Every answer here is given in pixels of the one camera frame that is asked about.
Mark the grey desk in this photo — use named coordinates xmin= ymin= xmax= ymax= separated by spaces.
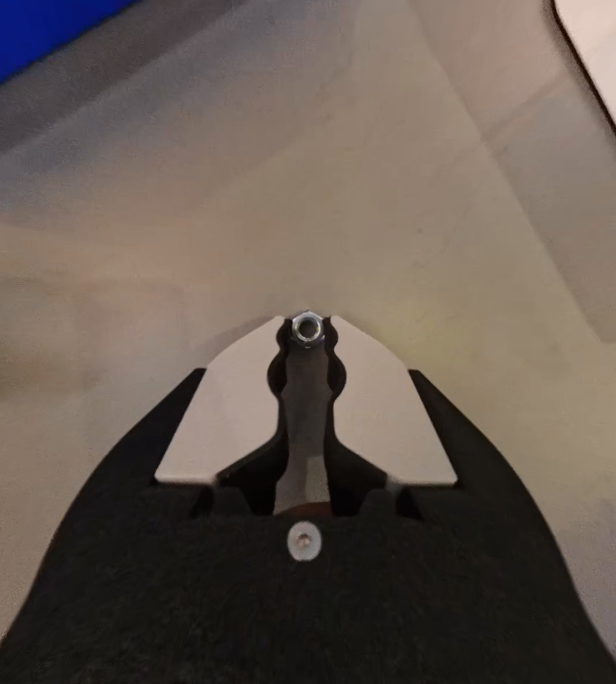
xmin=0 ymin=0 xmax=616 ymax=684

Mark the blue plastic bin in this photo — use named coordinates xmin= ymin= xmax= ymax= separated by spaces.
xmin=0 ymin=0 xmax=139 ymax=106

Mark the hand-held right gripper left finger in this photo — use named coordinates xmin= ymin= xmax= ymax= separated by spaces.
xmin=154 ymin=316 xmax=294 ymax=516

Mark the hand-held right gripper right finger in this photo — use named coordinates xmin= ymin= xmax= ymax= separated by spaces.
xmin=323 ymin=315 xmax=458 ymax=516

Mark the steel hex nut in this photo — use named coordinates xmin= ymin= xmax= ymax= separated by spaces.
xmin=290 ymin=311 xmax=324 ymax=349

